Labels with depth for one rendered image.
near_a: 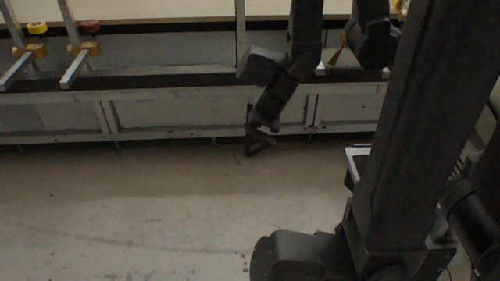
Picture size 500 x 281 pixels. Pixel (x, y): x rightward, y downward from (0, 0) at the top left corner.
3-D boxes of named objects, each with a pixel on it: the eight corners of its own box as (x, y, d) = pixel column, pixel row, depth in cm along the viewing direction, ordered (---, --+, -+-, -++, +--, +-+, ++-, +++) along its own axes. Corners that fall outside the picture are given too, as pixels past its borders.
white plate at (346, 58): (367, 67, 168) (372, 48, 161) (314, 68, 167) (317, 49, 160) (367, 66, 168) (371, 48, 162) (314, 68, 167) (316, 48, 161)
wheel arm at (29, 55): (7, 92, 134) (2, 83, 131) (-2, 93, 134) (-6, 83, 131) (49, 44, 167) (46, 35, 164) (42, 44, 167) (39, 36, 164)
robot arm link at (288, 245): (420, 280, 31) (387, 205, 38) (312, 258, 28) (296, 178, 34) (345, 331, 38) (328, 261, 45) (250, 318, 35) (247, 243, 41)
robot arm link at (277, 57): (320, 58, 64) (311, 39, 71) (264, 33, 60) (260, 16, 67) (288, 108, 71) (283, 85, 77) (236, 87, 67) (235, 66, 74)
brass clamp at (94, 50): (98, 57, 156) (95, 47, 153) (69, 58, 156) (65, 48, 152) (102, 51, 161) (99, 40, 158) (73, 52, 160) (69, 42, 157)
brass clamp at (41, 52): (44, 58, 155) (39, 48, 152) (14, 60, 155) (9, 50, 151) (48, 52, 160) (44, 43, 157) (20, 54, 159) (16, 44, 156)
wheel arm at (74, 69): (70, 90, 135) (66, 81, 132) (62, 90, 135) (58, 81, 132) (100, 42, 168) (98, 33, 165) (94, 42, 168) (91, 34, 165)
